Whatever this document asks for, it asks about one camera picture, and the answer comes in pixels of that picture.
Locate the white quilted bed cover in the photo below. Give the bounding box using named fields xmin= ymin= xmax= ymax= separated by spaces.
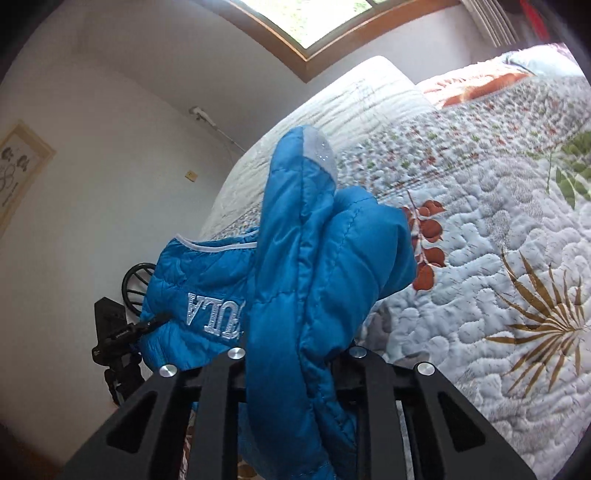
xmin=199 ymin=55 xmax=435 ymax=241

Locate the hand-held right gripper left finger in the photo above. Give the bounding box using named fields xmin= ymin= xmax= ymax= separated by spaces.
xmin=59 ymin=347 xmax=254 ymax=480

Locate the large wooden frame window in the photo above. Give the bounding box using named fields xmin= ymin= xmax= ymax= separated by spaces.
xmin=202 ymin=0 xmax=463 ymax=85

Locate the blue down jacket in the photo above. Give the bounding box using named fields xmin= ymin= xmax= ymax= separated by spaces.
xmin=137 ymin=124 xmax=419 ymax=480

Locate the black metal chair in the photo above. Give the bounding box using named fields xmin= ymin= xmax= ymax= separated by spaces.
xmin=122 ymin=262 xmax=157 ymax=320

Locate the framed wall picture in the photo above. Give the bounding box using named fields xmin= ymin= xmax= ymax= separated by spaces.
xmin=0 ymin=120 xmax=57 ymax=234

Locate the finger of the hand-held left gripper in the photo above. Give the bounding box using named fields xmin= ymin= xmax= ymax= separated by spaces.
xmin=133 ymin=312 xmax=173 ymax=335

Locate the bed with floral quilt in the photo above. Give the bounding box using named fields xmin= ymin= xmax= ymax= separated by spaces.
xmin=198 ymin=41 xmax=591 ymax=480

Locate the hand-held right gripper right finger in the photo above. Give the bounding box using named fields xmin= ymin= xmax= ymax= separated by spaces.
xmin=329 ymin=346 xmax=537 ymax=480

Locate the white pleated curtain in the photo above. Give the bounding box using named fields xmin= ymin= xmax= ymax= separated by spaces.
xmin=470 ymin=0 xmax=520 ymax=48

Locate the white wall device with cord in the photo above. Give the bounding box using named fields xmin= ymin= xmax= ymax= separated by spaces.
xmin=190 ymin=105 xmax=250 ymax=155

